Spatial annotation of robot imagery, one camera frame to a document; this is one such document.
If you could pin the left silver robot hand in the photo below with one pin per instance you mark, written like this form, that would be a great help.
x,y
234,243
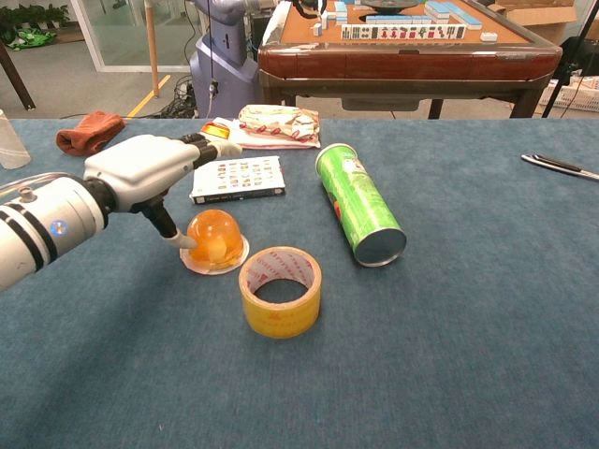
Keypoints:
x,y
140,168

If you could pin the orange jelly cup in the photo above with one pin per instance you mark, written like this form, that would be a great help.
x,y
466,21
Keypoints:
x,y
216,243

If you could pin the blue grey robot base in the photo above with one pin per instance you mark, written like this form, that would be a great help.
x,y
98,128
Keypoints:
x,y
224,61

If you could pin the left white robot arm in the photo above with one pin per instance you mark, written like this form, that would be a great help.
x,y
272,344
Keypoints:
x,y
42,229

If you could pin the rust brown folded cloth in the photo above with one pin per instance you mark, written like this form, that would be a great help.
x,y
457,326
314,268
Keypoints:
x,y
89,133

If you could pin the orange yellow snack packet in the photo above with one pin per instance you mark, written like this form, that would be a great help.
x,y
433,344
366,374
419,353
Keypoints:
x,y
216,130

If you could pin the white printed card box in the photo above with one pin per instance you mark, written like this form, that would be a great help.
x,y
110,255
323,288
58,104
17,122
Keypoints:
x,y
243,180

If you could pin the wooden pole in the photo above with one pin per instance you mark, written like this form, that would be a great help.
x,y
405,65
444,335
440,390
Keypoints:
x,y
152,47

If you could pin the translucent plastic bottle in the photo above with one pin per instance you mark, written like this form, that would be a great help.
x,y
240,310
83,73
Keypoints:
x,y
10,145

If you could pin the floral fabric pouch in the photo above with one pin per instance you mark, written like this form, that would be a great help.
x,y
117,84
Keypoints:
x,y
276,127

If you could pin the dark table leg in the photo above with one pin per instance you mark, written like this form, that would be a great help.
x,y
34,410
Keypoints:
x,y
16,79

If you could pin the green potted plants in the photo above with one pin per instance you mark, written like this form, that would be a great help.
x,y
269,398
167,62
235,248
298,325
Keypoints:
x,y
30,23

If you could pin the yellow packing tape roll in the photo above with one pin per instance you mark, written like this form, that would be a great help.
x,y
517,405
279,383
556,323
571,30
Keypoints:
x,y
281,318

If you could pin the green chips can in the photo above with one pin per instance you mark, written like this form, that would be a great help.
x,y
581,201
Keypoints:
x,y
360,201

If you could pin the brown mahjong table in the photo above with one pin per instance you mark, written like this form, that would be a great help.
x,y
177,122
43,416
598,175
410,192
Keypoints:
x,y
402,61

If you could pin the row of face-up mahjong tiles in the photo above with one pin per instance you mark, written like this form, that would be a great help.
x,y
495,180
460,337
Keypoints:
x,y
402,32

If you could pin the single white mahjong tile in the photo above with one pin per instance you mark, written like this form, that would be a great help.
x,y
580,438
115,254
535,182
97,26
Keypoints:
x,y
488,37

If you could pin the black silver pen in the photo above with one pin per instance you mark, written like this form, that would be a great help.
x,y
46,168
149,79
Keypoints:
x,y
559,166

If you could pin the cardboard box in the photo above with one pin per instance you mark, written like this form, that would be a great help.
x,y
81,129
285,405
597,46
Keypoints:
x,y
538,18

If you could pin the white plastic basket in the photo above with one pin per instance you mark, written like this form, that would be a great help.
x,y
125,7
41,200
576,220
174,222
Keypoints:
x,y
573,96

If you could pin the black tripod stand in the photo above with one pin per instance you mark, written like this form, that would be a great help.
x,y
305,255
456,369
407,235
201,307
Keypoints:
x,y
568,56

